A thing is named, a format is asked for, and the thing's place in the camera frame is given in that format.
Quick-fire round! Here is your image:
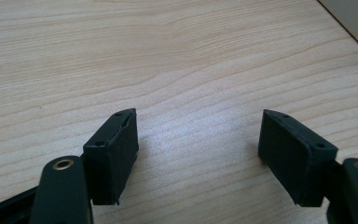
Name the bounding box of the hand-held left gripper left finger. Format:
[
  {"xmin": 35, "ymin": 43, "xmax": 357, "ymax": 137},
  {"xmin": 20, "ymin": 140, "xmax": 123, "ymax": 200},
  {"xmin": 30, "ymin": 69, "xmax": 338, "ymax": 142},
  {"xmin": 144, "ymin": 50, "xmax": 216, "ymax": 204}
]
[{"xmin": 82, "ymin": 107, "xmax": 140, "ymax": 206}]

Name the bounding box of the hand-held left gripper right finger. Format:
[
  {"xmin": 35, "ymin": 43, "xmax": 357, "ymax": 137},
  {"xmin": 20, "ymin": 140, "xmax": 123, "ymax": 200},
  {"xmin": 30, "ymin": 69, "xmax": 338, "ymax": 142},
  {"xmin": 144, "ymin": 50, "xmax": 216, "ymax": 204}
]
[{"xmin": 257, "ymin": 108, "xmax": 339, "ymax": 208}]

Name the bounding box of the clear organizer box white top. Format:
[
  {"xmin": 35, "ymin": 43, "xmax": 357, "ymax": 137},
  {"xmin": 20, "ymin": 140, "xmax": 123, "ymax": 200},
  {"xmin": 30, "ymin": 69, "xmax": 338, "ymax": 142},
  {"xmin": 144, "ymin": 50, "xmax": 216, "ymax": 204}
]
[{"xmin": 317, "ymin": 0, "xmax": 358, "ymax": 47}]

